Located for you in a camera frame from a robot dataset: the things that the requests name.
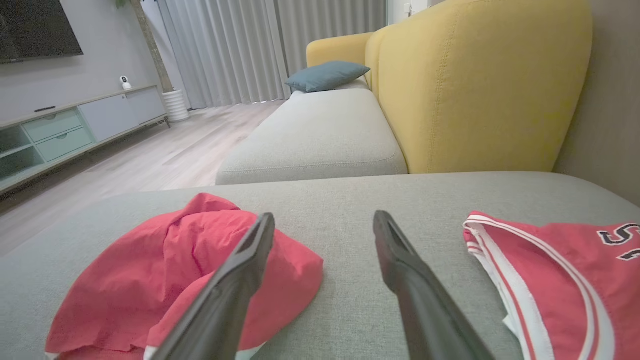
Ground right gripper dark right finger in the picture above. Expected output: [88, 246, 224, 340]
[372, 210, 496, 360]

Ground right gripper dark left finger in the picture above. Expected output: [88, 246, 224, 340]
[150, 212, 276, 360]

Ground red t-shirt with white sleeves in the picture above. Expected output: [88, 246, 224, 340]
[45, 192, 324, 360]

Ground red jersey with white trim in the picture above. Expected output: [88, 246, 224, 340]
[462, 210, 640, 360]

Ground grey sofa seat cushion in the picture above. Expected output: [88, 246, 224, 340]
[215, 80, 409, 186]

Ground white ribbed plant pot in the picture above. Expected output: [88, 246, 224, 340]
[162, 89, 191, 123]

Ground yellow sofa backrest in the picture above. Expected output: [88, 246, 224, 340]
[306, 0, 594, 175]

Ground grey and green TV cabinet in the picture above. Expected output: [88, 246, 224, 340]
[0, 84, 171, 196]

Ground blue throw pillow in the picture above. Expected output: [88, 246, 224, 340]
[285, 61, 371, 94]

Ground grey pleated curtains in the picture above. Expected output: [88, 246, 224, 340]
[141, 0, 388, 110]

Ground brown plant trunk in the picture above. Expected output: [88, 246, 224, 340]
[116, 0, 175, 93]

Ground black wall television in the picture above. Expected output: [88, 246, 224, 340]
[0, 0, 84, 65]

